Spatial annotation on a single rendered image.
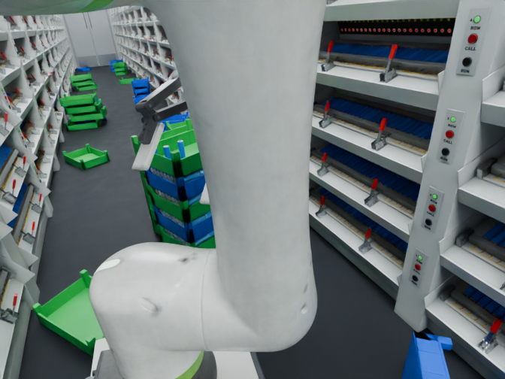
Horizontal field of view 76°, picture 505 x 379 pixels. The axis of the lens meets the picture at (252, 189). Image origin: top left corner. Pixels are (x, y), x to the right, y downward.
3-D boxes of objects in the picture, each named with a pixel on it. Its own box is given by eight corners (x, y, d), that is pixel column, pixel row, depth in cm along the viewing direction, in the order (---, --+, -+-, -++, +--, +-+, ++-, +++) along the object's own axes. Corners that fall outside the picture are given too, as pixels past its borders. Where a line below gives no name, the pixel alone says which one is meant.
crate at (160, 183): (182, 202, 98) (178, 179, 94) (147, 184, 110) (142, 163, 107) (249, 168, 117) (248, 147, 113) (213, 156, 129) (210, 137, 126)
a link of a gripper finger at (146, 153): (165, 125, 45) (161, 122, 44) (148, 171, 43) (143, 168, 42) (152, 126, 46) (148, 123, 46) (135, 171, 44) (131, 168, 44)
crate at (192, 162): (178, 179, 94) (173, 153, 91) (142, 163, 107) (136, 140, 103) (248, 147, 113) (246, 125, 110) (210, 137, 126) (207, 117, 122)
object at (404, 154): (424, 186, 85) (420, 144, 78) (299, 128, 134) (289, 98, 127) (478, 146, 89) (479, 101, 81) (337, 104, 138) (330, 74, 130)
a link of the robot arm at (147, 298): (216, 401, 44) (195, 299, 35) (105, 398, 45) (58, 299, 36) (228, 321, 55) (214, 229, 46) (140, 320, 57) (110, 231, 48)
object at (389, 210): (411, 245, 95) (406, 213, 87) (299, 171, 144) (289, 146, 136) (461, 207, 98) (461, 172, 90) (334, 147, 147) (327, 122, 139)
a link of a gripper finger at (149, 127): (162, 112, 45) (145, 99, 43) (149, 144, 44) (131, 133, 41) (155, 113, 46) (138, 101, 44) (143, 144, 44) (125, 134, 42)
